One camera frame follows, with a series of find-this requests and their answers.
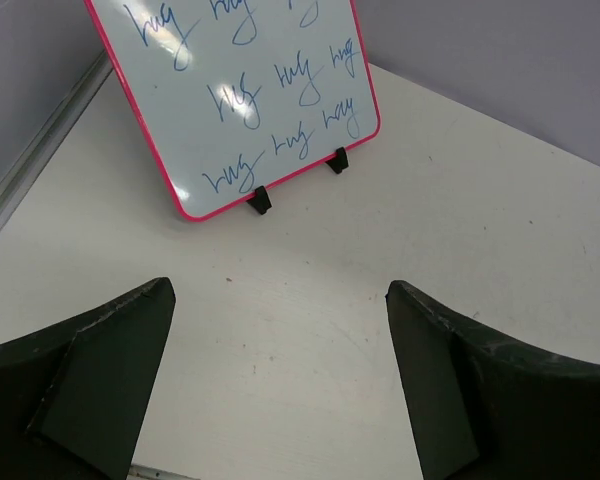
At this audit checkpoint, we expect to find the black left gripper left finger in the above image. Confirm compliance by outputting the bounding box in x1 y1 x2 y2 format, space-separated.
0 277 175 479

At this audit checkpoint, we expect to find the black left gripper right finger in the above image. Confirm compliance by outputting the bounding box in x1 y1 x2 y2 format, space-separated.
386 281 600 479

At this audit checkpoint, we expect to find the pink framed whiteboard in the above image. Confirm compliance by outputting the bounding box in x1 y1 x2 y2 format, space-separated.
86 1 381 222

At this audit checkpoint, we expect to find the aluminium rail frame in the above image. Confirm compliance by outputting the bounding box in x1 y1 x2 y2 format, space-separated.
0 52 113 231

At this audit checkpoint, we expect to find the black wire easel stand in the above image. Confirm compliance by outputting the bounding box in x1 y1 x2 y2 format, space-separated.
247 147 349 215

